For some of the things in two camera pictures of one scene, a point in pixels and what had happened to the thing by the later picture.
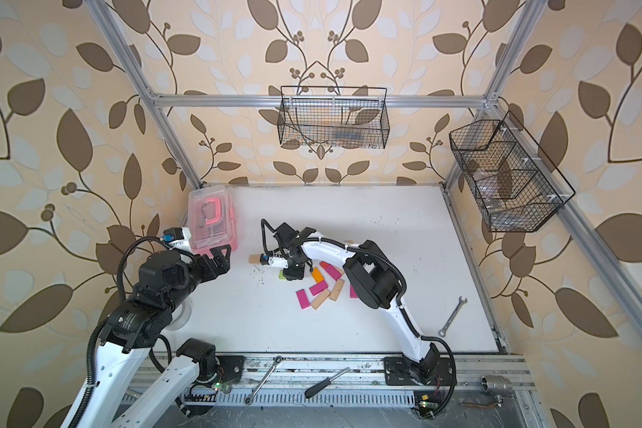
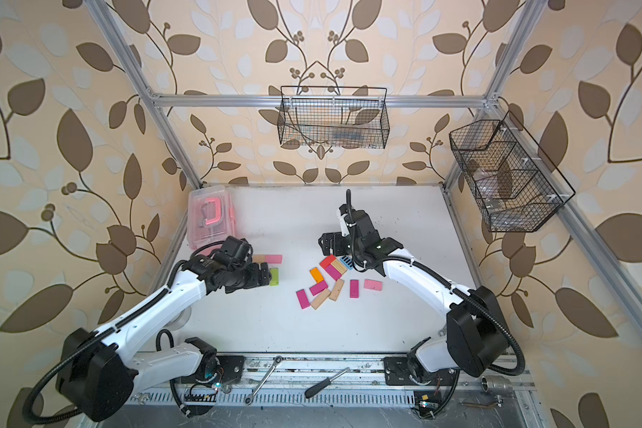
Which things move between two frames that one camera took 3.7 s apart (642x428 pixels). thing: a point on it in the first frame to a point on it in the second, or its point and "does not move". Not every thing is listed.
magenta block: x=303 y=299 does not move
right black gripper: x=290 y=273 to x=337 y=238
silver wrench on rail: x=249 y=399 does not move
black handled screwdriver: x=323 y=383 does not move
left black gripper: x=221 y=265 to x=265 y=275
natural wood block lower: x=320 y=299 does not move
